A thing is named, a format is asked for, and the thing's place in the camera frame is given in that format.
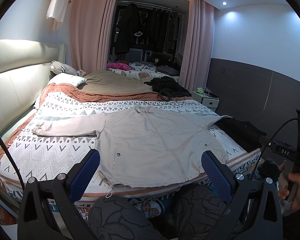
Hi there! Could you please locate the rust orange quilt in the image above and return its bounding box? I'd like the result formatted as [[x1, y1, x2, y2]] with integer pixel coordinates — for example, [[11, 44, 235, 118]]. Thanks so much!
[[0, 83, 193, 160]]

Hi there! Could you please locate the black cable on bed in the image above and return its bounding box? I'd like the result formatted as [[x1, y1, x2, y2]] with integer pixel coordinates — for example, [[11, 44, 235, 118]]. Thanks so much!
[[143, 90, 187, 106]]

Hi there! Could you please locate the black camera cable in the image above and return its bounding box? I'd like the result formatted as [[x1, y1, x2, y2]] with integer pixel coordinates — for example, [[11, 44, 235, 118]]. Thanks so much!
[[0, 122, 26, 192]]

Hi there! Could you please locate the black clothes pile on bed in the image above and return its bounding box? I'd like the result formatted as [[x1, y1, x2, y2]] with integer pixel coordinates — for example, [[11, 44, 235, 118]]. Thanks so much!
[[144, 76, 191, 98]]

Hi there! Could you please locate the green object on cabinet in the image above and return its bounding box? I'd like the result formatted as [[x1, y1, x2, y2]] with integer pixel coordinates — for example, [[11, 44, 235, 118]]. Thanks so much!
[[196, 88, 204, 93]]

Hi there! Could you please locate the left pink curtain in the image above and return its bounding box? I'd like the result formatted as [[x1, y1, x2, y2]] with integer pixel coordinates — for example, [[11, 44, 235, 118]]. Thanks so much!
[[70, 0, 116, 74]]

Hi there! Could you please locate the cream padded headboard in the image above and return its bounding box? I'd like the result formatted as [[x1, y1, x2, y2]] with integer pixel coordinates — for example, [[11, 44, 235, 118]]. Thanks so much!
[[0, 39, 66, 134]]

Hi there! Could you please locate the pink cloth on far bed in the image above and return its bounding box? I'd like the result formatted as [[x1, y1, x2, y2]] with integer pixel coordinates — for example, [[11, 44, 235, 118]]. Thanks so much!
[[107, 62, 131, 71]]

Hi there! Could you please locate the beige large jacket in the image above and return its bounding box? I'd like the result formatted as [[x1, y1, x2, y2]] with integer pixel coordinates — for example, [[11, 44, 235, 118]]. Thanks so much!
[[33, 106, 228, 188]]

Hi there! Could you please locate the white bedside drawer cabinet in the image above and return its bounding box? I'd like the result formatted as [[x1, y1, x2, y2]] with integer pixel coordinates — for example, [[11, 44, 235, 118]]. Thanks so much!
[[192, 87, 219, 112]]

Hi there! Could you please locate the grey plush toy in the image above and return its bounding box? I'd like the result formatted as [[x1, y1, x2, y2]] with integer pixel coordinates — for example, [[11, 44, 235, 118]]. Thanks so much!
[[49, 61, 77, 76]]

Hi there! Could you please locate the white garment hanging on wall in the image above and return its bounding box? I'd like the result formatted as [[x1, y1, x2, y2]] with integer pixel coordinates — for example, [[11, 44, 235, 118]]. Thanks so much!
[[46, 0, 69, 31]]

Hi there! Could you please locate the person right hand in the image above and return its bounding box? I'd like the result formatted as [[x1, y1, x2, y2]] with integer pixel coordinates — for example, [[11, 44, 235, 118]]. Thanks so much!
[[278, 161, 300, 216]]

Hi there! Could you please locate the white pillow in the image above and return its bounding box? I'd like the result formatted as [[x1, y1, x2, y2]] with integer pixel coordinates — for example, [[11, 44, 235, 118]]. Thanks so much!
[[48, 73, 87, 87]]

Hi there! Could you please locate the black folded garment at bed edge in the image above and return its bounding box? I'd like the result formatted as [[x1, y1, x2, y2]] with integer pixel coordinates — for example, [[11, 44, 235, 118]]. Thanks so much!
[[215, 117, 267, 152]]

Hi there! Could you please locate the olive tan blanket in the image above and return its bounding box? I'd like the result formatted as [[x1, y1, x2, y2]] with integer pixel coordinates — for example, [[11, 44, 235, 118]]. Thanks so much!
[[78, 70, 154, 94]]

